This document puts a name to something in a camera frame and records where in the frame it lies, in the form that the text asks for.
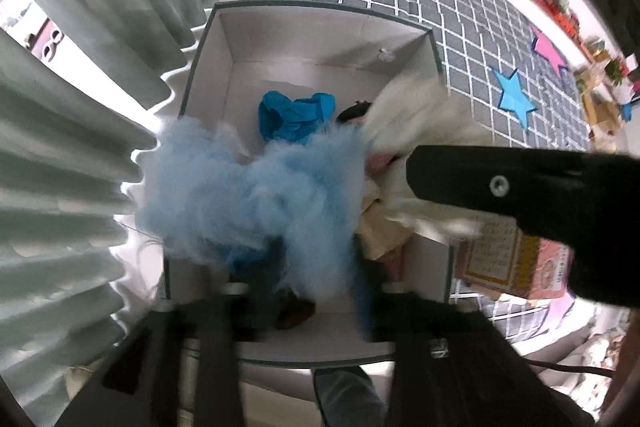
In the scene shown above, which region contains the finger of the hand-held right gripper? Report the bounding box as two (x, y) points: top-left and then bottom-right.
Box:
(405, 144), (640, 308)

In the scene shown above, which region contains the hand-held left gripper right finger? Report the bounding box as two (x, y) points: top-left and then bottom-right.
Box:
(352, 257), (596, 427)

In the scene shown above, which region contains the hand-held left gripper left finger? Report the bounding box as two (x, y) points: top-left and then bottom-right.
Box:
(55, 234), (288, 427)

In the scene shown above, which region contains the tan knit sock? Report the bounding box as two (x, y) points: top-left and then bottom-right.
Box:
(357, 184), (408, 260)

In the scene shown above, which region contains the cream fuzzy sock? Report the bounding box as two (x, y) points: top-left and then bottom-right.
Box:
(360, 74), (496, 240)

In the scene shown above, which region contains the light blue fluffy toy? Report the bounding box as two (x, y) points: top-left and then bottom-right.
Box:
(135, 114), (373, 303)

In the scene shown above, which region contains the blue cloth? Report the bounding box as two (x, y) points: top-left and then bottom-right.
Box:
(257, 91), (337, 142)

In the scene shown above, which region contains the white storage box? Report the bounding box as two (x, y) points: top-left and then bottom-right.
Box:
(162, 0), (457, 365)

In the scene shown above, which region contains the pink cardboard box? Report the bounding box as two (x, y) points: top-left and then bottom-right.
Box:
(452, 214), (573, 303)

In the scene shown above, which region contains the brown fuzzy ball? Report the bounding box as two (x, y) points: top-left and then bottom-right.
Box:
(277, 294), (318, 330)

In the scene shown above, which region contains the blue sock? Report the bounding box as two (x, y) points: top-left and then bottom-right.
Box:
(227, 242), (281, 280)

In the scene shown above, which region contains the person's leg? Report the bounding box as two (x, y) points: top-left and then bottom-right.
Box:
(312, 364), (388, 427)

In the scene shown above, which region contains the pink black striped sock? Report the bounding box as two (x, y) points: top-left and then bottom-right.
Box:
(336, 101), (396, 168)

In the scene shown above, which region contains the pale green curtain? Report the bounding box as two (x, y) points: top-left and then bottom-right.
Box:
(0, 0), (261, 408)

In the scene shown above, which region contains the black cable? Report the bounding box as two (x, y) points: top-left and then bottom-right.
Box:
(525, 357), (618, 379)

